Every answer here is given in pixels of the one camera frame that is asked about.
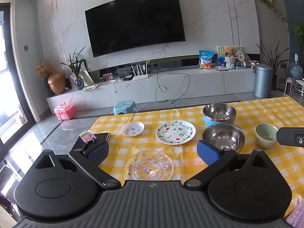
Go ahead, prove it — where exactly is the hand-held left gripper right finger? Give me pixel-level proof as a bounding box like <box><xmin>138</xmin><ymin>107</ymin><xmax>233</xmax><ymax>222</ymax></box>
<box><xmin>183</xmin><ymin>140</ymin><xmax>270</xmax><ymax>188</ymax></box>

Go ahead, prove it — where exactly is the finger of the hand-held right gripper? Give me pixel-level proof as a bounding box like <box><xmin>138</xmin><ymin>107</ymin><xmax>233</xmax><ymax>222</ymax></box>
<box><xmin>276</xmin><ymin>127</ymin><xmax>304</xmax><ymax>148</ymax></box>

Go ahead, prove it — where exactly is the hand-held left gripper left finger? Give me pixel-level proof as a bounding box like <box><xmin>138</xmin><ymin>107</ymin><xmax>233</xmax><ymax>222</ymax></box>
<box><xmin>36</xmin><ymin>141</ymin><xmax>121</xmax><ymax>190</ymax></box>

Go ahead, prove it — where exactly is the plain steel bowl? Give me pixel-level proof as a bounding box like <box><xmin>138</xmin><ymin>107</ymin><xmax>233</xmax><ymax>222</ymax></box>
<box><xmin>202</xmin><ymin>124</ymin><xmax>245</xmax><ymax>153</ymax></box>

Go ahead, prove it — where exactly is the pale green ceramic bowl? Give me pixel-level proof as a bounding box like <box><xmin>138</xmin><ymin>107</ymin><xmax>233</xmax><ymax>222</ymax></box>
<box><xmin>255</xmin><ymin>123</ymin><xmax>279</xmax><ymax>149</ymax></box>

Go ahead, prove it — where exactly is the white fruit print plate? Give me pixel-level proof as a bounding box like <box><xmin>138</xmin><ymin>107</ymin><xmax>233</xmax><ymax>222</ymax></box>
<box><xmin>155</xmin><ymin>120</ymin><xmax>196</xmax><ymax>145</ymax></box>

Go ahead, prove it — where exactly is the small white printed plate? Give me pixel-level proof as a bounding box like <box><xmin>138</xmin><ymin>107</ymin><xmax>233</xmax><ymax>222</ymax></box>
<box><xmin>121</xmin><ymin>121</ymin><xmax>145</xmax><ymax>137</ymax></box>

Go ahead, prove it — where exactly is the steel bowl with blue outside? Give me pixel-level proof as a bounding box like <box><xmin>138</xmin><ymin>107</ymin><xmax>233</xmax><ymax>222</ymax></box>
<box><xmin>203</xmin><ymin>103</ymin><xmax>237</xmax><ymax>127</ymax></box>

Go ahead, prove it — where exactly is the clear glass patterned plate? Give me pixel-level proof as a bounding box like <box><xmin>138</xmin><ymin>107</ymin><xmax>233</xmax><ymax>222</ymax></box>
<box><xmin>122</xmin><ymin>150</ymin><xmax>174</xmax><ymax>181</ymax></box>

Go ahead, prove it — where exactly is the black notebook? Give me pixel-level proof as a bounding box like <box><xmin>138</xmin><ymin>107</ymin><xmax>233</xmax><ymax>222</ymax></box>
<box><xmin>91</xmin><ymin>132</ymin><xmax>111</xmax><ymax>143</ymax></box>

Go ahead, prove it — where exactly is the pink sticky note packet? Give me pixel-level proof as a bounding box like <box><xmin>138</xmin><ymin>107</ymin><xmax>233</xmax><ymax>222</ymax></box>
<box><xmin>79</xmin><ymin>129</ymin><xmax>97</xmax><ymax>144</ymax></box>

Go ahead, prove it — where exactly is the yellow checkered tablecloth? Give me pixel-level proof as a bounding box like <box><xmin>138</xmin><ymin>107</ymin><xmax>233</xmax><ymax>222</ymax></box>
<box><xmin>90</xmin><ymin>97</ymin><xmax>304</xmax><ymax>216</ymax></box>

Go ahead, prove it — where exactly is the small pink heater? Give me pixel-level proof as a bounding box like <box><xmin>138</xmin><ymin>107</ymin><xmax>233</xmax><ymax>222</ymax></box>
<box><xmin>284</xmin><ymin>78</ymin><xmax>293</xmax><ymax>97</ymax></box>

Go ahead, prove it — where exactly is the pink storage box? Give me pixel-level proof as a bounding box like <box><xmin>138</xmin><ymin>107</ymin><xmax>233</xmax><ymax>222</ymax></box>
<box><xmin>54</xmin><ymin>102</ymin><xmax>76</xmax><ymax>120</ymax></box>

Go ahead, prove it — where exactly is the light blue plastic stool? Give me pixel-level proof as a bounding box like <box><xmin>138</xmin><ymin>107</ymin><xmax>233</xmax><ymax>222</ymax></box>
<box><xmin>113</xmin><ymin>100</ymin><xmax>138</xmax><ymax>116</ymax></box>

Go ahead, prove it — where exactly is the white round stool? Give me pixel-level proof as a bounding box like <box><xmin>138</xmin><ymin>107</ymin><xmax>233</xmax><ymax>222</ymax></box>
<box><xmin>294</xmin><ymin>78</ymin><xmax>304</xmax><ymax>100</ymax></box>

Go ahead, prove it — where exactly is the grey blue trash bin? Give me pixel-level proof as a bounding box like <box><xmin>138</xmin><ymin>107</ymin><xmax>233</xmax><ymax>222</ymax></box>
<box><xmin>253</xmin><ymin>64</ymin><xmax>273</xmax><ymax>99</ymax></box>

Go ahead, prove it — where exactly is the blue water bottle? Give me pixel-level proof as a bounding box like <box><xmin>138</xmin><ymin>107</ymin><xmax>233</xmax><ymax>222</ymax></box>
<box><xmin>288</xmin><ymin>62</ymin><xmax>303</xmax><ymax>83</ymax></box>

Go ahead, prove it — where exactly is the white art print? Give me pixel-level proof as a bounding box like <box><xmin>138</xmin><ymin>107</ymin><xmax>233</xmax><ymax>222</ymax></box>
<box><xmin>79</xmin><ymin>69</ymin><xmax>95</xmax><ymax>86</ymax></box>

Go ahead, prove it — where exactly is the gold vase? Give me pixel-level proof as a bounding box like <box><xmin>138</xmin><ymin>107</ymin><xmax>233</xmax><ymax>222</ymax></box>
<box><xmin>48</xmin><ymin>72</ymin><xmax>66</xmax><ymax>95</ymax></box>

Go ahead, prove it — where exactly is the purple fluffy rug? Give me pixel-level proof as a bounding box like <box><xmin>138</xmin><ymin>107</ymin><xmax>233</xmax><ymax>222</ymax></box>
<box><xmin>286</xmin><ymin>201</ymin><xmax>304</xmax><ymax>228</ymax></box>

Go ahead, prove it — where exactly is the tall potted plant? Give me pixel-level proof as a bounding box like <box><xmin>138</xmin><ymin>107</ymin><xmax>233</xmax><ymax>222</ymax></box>
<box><xmin>256</xmin><ymin>40</ymin><xmax>289</xmax><ymax>91</ymax></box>

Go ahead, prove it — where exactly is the white router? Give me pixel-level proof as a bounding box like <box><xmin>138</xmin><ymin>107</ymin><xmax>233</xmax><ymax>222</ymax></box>
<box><xmin>131</xmin><ymin>63</ymin><xmax>149</xmax><ymax>81</ymax></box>

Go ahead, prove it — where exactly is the green leafy plant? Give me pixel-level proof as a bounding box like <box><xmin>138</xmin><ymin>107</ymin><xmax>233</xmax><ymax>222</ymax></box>
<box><xmin>60</xmin><ymin>46</ymin><xmax>86</xmax><ymax>79</ymax></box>

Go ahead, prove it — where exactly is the blue snack bag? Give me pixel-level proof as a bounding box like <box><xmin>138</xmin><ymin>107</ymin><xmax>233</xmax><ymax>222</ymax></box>
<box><xmin>199</xmin><ymin>50</ymin><xmax>215</xmax><ymax>70</ymax></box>

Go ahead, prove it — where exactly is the dried flower bunch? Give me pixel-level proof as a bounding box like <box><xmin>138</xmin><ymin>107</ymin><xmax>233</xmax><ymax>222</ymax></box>
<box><xmin>35</xmin><ymin>60</ymin><xmax>54</xmax><ymax>78</ymax></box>

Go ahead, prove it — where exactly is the glass sliding door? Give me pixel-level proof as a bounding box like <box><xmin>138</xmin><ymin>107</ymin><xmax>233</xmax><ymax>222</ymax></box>
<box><xmin>0</xmin><ymin>0</ymin><xmax>38</xmax><ymax>148</ymax></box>

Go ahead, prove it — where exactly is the hanging ivy plant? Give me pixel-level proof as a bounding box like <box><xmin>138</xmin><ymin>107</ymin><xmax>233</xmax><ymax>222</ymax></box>
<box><xmin>259</xmin><ymin>0</ymin><xmax>304</xmax><ymax>43</ymax></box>

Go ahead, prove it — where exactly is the black cable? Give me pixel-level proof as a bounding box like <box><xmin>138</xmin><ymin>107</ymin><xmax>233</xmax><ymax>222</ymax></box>
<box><xmin>155</xmin><ymin>68</ymin><xmax>190</xmax><ymax>104</ymax></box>

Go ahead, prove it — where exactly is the black wall television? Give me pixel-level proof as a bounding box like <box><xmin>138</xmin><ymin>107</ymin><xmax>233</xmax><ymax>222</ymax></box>
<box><xmin>85</xmin><ymin>0</ymin><xmax>186</xmax><ymax>58</ymax></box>

